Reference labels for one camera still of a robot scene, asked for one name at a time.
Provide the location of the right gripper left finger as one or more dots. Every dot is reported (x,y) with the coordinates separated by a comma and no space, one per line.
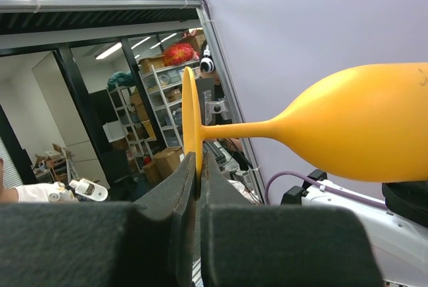
(67,243)

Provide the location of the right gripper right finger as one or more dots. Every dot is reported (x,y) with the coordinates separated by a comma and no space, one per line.
(278,245)

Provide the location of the yellow goblet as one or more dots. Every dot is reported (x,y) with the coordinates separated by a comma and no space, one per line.
(366,123)

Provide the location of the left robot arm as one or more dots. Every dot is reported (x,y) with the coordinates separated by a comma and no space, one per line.
(399,244)

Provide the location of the white storage shelf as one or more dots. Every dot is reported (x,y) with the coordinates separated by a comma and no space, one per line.
(147,127)

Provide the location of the person with headphones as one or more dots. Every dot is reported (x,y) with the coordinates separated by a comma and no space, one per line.
(208,70)

